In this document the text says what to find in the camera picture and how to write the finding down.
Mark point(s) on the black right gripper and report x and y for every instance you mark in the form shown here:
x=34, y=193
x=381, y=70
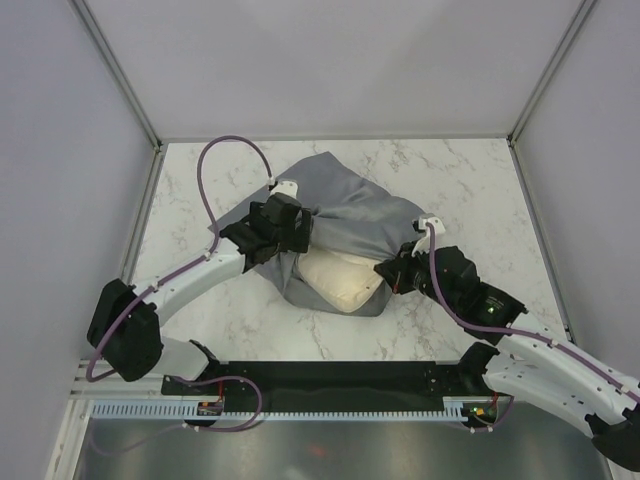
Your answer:
x=395, y=270

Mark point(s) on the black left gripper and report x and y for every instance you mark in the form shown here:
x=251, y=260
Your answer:
x=297, y=240

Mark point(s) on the beige pillow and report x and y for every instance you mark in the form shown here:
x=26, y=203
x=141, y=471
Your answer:
x=343, y=280

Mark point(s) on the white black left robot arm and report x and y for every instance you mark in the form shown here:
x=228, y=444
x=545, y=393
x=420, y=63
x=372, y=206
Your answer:
x=125, y=330

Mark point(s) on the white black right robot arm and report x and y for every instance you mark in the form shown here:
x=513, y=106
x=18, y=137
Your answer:
x=526, y=359

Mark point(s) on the metal front panel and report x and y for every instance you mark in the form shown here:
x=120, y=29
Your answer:
x=529, y=444

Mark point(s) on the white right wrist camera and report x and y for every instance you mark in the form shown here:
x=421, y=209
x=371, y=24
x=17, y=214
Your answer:
x=429, y=228

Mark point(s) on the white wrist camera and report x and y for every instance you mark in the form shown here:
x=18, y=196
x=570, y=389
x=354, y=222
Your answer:
x=429, y=228
x=284, y=187

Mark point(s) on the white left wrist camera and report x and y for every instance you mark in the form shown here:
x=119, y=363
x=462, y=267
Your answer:
x=284, y=187

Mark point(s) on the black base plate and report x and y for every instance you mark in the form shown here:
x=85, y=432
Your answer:
x=338, y=385

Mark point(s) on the aluminium right side rail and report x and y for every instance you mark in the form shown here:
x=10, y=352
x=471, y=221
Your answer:
x=540, y=238

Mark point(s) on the aluminium left side rail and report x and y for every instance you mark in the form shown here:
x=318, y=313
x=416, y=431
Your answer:
x=133, y=247

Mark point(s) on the white slotted cable duct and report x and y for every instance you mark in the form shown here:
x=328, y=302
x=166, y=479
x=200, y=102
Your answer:
x=192, y=410

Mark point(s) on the aluminium left corner post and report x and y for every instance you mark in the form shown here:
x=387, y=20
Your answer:
x=108, y=57

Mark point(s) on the aluminium corner post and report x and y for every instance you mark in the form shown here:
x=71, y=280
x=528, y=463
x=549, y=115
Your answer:
x=560, y=53
x=108, y=57

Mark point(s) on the aluminium right corner post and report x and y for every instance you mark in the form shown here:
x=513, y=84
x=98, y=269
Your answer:
x=560, y=53

